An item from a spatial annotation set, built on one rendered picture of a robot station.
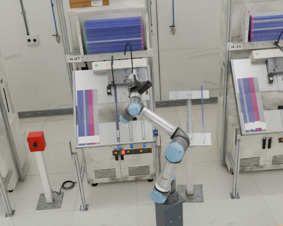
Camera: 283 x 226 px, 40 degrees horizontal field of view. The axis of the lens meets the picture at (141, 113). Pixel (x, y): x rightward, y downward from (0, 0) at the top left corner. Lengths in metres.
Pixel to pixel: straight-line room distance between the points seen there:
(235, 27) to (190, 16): 1.36
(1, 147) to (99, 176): 0.98
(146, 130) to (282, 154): 1.47
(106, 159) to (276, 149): 1.68
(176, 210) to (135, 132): 0.79
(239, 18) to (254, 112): 0.87
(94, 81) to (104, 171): 0.94
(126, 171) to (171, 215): 1.04
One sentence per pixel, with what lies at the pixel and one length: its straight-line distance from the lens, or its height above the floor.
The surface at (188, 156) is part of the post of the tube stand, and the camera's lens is 3.57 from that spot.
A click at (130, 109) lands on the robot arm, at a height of 1.39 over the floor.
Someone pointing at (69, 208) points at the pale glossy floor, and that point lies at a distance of 3.87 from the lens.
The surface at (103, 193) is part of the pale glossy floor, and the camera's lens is 3.96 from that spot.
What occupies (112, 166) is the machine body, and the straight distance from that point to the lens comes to 3.86.
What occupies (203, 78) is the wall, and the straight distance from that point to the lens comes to 5.29.
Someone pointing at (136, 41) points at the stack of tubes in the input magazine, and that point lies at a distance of 3.41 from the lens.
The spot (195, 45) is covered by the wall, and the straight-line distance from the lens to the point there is 5.10.
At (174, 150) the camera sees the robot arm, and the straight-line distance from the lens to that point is 2.45.
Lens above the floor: 2.54
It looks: 29 degrees down
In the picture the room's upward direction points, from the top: 4 degrees counter-clockwise
